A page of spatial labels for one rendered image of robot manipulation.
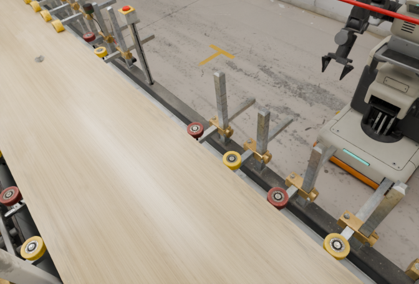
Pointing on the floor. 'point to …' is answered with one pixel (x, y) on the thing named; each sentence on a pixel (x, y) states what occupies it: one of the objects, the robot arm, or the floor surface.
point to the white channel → (24, 271)
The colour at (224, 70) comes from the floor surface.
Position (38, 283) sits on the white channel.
